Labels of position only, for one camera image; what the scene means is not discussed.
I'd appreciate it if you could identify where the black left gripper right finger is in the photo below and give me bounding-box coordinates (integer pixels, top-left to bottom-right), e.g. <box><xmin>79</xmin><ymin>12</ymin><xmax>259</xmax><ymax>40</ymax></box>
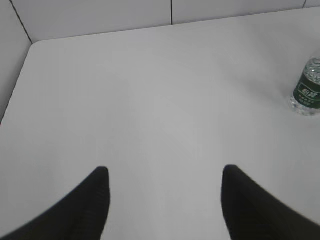
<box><xmin>221</xmin><ymin>164</ymin><xmax>320</xmax><ymax>240</ymax></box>

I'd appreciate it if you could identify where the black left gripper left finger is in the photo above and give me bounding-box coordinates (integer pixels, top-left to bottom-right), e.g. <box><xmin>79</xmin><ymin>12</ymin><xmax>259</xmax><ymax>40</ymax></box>
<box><xmin>2</xmin><ymin>166</ymin><xmax>110</xmax><ymax>240</ymax></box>

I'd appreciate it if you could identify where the clear Cestbon water bottle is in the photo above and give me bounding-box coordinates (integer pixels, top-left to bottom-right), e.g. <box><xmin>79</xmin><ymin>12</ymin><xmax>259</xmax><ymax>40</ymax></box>
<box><xmin>290</xmin><ymin>54</ymin><xmax>320</xmax><ymax>117</ymax></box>

